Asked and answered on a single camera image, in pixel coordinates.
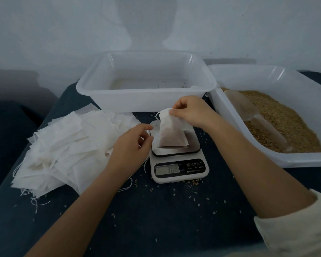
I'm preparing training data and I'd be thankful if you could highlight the white plastic tub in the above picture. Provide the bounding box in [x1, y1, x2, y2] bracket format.
[76, 50, 218, 114]

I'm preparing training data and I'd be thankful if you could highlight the clear plastic scoop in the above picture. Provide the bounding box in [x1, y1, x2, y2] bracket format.
[224, 89, 293, 153]

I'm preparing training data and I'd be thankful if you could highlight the person's right forearm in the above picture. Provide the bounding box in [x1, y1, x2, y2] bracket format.
[206, 117, 317, 219]

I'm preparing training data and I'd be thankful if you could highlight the white mesh bag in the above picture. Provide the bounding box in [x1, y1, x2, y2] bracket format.
[156, 108, 190, 148]

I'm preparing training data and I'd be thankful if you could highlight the person's right hand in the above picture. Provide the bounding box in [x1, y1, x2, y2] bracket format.
[169, 95, 221, 132]

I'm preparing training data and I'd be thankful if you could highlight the brown grain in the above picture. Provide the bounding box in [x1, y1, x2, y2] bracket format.
[238, 90, 321, 153]

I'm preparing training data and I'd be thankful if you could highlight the person's left hand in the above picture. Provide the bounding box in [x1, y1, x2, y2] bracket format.
[105, 124, 154, 178]

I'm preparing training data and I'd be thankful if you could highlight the white sleeve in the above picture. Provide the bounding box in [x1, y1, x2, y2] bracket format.
[254, 189, 321, 257]

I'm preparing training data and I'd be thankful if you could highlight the person's left forearm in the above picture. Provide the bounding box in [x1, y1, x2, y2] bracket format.
[26, 167, 130, 257]

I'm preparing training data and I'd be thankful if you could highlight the pile of white bags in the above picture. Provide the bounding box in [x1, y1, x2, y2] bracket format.
[11, 103, 146, 213]

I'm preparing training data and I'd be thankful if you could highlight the dark blue tablecloth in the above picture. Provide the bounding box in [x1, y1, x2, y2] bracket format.
[0, 69, 321, 257]
[0, 100, 45, 201]

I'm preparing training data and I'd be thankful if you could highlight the white tray of grain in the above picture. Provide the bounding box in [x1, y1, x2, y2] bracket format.
[208, 64, 321, 168]

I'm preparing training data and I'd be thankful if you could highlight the white digital kitchen scale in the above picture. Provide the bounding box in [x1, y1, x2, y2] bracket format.
[149, 120, 210, 184]

